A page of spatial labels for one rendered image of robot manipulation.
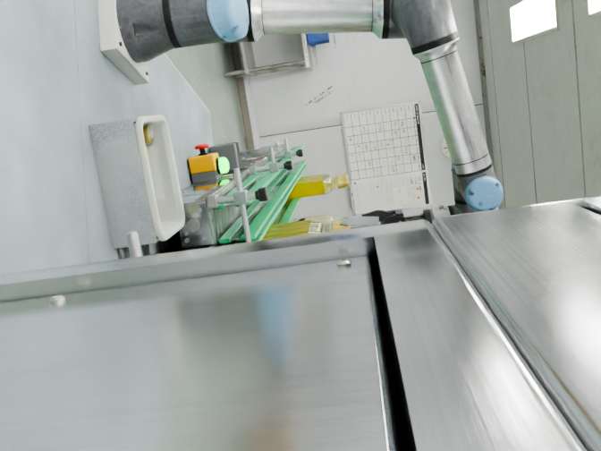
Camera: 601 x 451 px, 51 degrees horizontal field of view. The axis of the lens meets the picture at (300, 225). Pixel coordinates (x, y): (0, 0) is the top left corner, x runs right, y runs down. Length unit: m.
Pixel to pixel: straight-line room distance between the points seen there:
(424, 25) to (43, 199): 0.76
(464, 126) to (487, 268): 1.03
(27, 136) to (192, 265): 0.58
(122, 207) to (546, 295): 0.96
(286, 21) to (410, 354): 1.24
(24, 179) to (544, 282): 0.77
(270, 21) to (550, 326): 1.24
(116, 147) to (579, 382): 1.01
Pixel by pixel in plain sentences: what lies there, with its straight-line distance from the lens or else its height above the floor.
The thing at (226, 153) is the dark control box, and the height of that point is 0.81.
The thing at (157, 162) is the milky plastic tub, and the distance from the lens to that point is 1.29.
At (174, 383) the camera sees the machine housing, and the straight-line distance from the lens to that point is 0.25.
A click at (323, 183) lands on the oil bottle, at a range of 2.44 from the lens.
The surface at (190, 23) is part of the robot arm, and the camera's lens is 1.29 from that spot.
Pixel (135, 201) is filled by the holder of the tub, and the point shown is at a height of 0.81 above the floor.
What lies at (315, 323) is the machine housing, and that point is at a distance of 0.29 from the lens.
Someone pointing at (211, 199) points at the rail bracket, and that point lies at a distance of 1.30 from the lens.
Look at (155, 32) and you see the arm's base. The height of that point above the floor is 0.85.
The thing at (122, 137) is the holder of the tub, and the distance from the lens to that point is 1.14.
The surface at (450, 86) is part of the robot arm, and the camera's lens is 1.31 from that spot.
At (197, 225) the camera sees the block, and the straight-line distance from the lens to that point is 1.32.
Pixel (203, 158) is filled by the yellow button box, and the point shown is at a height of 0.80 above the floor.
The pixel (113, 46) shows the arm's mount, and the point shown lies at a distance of 1.28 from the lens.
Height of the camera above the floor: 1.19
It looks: 6 degrees down
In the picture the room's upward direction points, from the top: 82 degrees clockwise
